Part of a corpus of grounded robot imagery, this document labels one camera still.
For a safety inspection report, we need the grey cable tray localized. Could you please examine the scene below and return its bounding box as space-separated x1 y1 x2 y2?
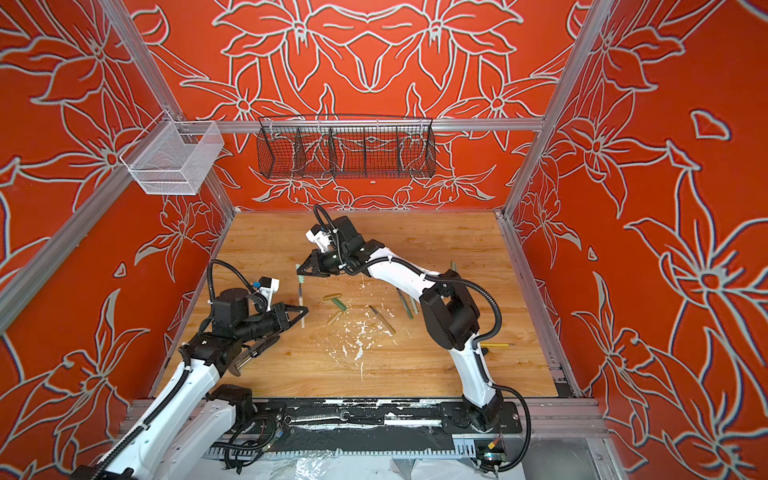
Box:
203 438 478 462

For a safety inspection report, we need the dark green pen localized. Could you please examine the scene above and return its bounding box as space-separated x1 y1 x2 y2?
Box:
397 289 414 319

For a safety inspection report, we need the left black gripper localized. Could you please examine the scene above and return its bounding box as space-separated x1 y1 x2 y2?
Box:
237 302 307 343

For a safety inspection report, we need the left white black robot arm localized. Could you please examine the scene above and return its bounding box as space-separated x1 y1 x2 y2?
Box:
71 259 309 479

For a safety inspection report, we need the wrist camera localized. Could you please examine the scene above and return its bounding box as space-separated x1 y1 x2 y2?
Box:
252 277 280 311
305 224 333 253

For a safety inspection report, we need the black handled wrench tool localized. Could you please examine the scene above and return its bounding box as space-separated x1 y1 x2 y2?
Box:
228 335 280 377

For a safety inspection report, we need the clear plastic bin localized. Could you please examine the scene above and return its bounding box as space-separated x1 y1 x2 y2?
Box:
120 120 224 196

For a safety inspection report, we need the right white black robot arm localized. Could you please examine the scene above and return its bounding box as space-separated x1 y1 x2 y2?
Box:
297 204 532 475

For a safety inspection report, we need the yellow hex key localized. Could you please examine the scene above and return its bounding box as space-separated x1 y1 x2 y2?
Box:
480 342 514 349

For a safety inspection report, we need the black wire mesh basket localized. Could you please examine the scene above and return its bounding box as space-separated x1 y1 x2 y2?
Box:
256 116 437 180

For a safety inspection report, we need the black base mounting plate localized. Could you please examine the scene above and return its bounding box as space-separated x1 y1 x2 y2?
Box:
222 397 524 436

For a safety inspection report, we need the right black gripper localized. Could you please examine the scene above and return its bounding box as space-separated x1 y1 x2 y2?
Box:
291 247 350 278

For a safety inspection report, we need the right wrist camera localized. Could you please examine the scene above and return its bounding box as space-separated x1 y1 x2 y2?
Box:
305 224 333 253

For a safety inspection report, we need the beige fountain pen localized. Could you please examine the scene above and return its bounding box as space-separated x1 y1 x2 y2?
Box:
298 279 305 329

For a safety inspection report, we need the mint green pen cap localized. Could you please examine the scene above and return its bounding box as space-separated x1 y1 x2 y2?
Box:
295 264 305 285

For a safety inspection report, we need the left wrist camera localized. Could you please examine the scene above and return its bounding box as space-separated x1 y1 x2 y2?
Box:
252 277 280 311

